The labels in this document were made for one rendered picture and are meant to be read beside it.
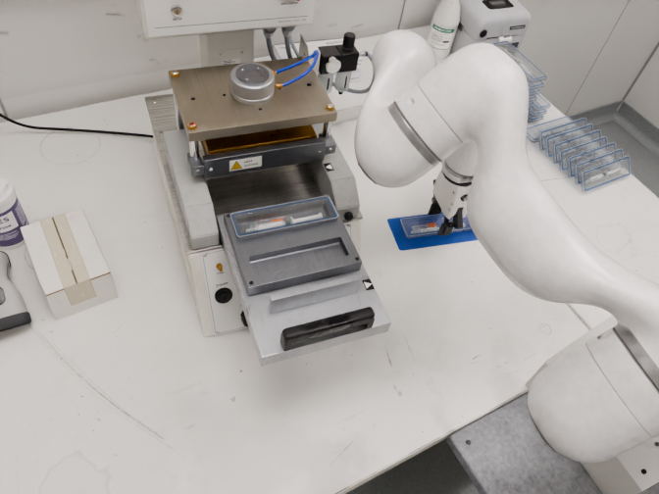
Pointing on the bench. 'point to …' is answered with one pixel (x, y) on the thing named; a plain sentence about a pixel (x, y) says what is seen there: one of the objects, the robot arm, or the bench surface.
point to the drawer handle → (327, 326)
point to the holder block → (293, 255)
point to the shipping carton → (69, 264)
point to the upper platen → (258, 139)
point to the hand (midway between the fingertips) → (440, 220)
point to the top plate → (250, 97)
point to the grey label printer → (490, 23)
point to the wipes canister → (11, 217)
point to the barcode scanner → (11, 299)
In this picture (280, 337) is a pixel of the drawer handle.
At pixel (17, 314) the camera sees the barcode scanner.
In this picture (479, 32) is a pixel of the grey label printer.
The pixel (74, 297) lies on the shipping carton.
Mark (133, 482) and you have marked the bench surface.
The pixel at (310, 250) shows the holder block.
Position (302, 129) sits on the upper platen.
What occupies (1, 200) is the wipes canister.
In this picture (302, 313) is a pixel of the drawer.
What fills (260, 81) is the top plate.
